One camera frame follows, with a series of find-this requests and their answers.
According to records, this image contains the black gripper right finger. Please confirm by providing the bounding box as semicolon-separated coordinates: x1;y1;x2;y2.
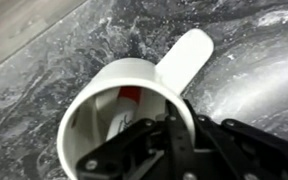
183;98;288;180

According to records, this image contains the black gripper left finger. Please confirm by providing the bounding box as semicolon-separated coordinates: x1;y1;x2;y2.
75;99;186;180

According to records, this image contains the white mug with cartoon print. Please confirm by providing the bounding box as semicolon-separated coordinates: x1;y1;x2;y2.
56;28;215;180

